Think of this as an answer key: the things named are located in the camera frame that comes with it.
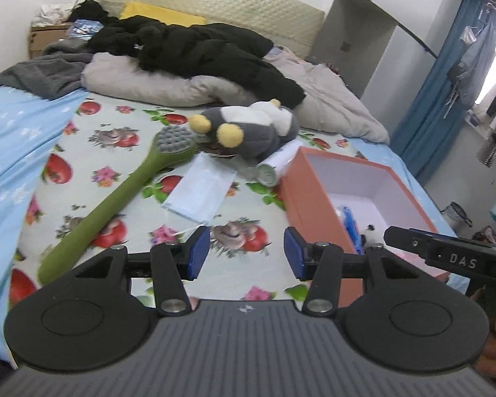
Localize black metal rod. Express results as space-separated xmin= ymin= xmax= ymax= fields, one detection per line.
xmin=397 ymin=21 xmax=439 ymax=56

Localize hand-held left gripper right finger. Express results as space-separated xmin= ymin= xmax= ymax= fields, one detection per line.
xmin=283 ymin=227 xmax=434 ymax=315

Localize blue patterned packet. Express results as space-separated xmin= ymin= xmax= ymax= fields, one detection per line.
xmin=66 ymin=19 xmax=104 ymax=38

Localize light grey duvet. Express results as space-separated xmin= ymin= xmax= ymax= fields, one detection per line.
xmin=81 ymin=45 xmax=391 ymax=145

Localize white crumpled cloth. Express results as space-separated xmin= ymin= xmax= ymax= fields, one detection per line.
xmin=31 ymin=3 xmax=73 ymax=27

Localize cream quilted headboard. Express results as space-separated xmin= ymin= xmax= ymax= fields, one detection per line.
xmin=103 ymin=0 xmax=325 ymax=59

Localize orange cardboard box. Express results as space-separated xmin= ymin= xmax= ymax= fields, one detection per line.
xmin=278 ymin=146 xmax=451 ymax=309

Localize white cylindrical bottle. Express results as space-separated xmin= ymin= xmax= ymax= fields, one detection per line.
xmin=255 ymin=138 xmax=303 ymax=187

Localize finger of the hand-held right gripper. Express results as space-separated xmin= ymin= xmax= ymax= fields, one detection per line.
xmin=384 ymin=227 xmax=434 ymax=259

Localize small clear container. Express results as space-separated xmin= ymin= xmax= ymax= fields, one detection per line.
xmin=441 ymin=202 xmax=474 ymax=228

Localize dark grey blanket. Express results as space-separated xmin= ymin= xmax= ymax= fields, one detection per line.
xmin=0 ymin=40 xmax=96 ymax=100

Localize black jacket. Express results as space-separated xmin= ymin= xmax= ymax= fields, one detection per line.
xmin=87 ymin=15 xmax=307 ymax=106

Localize dark patterned cloth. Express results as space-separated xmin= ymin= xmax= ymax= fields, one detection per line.
xmin=473 ymin=225 xmax=496 ymax=245

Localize hanging grey-blue clothes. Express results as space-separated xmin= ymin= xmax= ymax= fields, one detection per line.
xmin=446 ymin=12 xmax=496 ymax=108

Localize yellow pillow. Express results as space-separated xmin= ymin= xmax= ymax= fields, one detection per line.
xmin=120 ymin=1 xmax=207 ymax=27

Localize blue curtain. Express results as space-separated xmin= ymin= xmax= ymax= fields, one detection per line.
xmin=391 ymin=0 xmax=496 ymax=174

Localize light blue face mask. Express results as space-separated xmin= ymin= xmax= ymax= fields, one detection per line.
xmin=161 ymin=153 xmax=237 ymax=223

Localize green massage brush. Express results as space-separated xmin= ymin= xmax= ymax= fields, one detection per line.
xmin=38 ymin=125 xmax=199 ymax=286

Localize grey penguin plush toy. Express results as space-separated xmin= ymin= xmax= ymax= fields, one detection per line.
xmin=189 ymin=99 xmax=300 ymax=160

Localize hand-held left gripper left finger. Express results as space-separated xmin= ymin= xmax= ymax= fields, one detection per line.
xmin=68 ymin=225 xmax=211 ymax=317

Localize small panda plush toy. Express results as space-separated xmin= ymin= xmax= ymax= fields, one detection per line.
xmin=357 ymin=223 xmax=387 ymax=253

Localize cardboard box nightstand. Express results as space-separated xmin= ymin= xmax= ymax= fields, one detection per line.
xmin=28 ymin=24 xmax=73 ymax=59

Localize striped hanging garment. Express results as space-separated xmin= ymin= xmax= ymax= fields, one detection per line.
xmin=476 ymin=134 xmax=496 ymax=168

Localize grey wardrobe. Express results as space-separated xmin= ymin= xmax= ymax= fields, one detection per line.
xmin=310 ymin=0 xmax=464 ymax=141

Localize fruit print bed mat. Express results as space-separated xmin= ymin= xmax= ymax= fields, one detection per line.
xmin=8 ymin=97 xmax=360 ymax=311

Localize black garment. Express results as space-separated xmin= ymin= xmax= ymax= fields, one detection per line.
xmin=68 ymin=0 xmax=118 ymax=23

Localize blue printed plastic packet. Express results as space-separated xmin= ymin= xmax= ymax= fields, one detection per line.
xmin=337 ymin=204 xmax=366 ymax=255

